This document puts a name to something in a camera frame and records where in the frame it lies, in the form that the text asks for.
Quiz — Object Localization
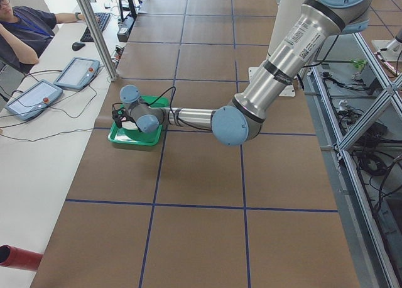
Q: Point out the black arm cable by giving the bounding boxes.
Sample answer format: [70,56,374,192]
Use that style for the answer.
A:
[147,86,214,132]

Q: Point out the black keyboard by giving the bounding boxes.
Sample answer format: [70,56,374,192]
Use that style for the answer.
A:
[80,12,112,43]

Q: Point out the far teach pendant tablet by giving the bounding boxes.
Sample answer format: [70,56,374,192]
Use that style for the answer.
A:
[54,57,100,91]

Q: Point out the red cylinder tube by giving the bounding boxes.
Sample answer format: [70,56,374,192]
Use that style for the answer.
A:
[1,245,43,272]

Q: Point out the aluminium frame rail structure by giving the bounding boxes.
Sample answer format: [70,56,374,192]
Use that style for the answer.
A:
[303,26,401,287]

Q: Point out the green plastic tray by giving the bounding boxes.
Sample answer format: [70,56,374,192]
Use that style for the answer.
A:
[107,103,164,148]

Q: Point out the teach pendant tablet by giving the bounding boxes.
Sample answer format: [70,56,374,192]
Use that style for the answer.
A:
[54,57,100,91]
[5,80,63,121]

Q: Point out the seated person dark shirt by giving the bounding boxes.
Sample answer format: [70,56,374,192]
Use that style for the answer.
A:
[1,0,86,74]

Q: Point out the near teach pendant tablet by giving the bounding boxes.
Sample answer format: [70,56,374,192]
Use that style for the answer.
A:
[5,80,63,121]

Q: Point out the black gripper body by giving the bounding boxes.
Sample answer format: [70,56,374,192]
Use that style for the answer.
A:
[112,107,126,121]

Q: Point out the black computer mouse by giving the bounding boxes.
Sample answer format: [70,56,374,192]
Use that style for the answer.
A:
[72,42,85,52]

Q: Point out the aluminium frame post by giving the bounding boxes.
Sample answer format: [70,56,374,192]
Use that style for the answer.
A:
[77,0,117,82]

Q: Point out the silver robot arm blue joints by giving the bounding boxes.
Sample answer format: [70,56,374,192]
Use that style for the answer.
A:
[120,0,372,146]

